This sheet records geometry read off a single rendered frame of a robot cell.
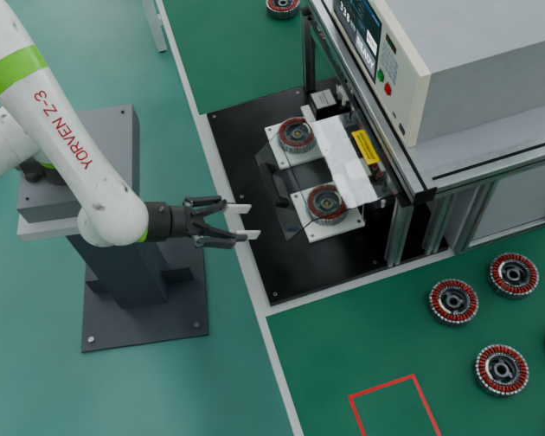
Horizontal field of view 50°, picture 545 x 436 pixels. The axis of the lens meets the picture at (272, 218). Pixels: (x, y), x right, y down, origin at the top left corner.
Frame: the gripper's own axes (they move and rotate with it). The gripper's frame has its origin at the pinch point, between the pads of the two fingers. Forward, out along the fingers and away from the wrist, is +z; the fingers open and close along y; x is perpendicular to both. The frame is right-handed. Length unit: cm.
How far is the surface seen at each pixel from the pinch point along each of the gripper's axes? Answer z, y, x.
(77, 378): -20, -7, -109
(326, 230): 20.0, 6.1, 4.6
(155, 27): 28, -160, -62
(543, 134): 40, 17, 55
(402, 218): 18.9, 20.4, 29.7
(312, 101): 19.2, -24.3, 20.2
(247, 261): 3.1, 6.2, -9.0
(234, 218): 3.2, -7.5, -9.0
